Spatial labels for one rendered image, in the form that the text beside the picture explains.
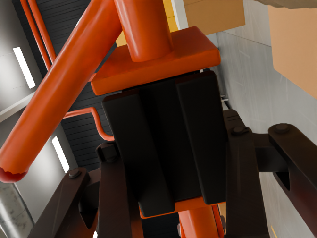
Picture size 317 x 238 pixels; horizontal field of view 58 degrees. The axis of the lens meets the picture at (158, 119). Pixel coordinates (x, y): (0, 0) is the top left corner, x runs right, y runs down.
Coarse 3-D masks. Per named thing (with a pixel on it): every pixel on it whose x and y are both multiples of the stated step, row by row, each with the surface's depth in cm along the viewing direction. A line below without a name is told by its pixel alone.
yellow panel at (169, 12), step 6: (168, 0) 683; (168, 6) 688; (168, 12) 692; (168, 18) 697; (174, 18) 697; (168, 24) 702; (174, 24) 701; (174, 30) 706; (120, 36) 715; (210, 36) 714; (216, 36) 714; (120, 42) 720; (216, 42) 719
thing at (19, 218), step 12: (0, 192) 541; (12, 192) 558; (0, 204) 545; (12, 204) 557; (24, 204) 584; (0, 216) 554; (12, 216) 559; (24, 216) 576; (12, 228) 564; (24, 228) 575
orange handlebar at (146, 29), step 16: (128, 0) 12; (144, 0) 12; (160, 0) 13; (128, 16) 13; (144, 16) 13; (160, 16) 13; (128, 32) 13; (144, 32) 13; (160, 32) 13; (128, 48) 14; (144, 48) 13; (160, 48) 13; (208, 208) 17; (192, 224) 18; (208, 224) 18; (224, 224) 21
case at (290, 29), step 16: (272, 16) 33; (288, 16) 29; (304, 16) 25; (272, 32) 34; (288, 32) 29; (304, 32) 26; (272, 48) 35; (288, 48) 30; (304, 48) 27; (288, 64) 31; (304, 64) 27; (304, 80) 28
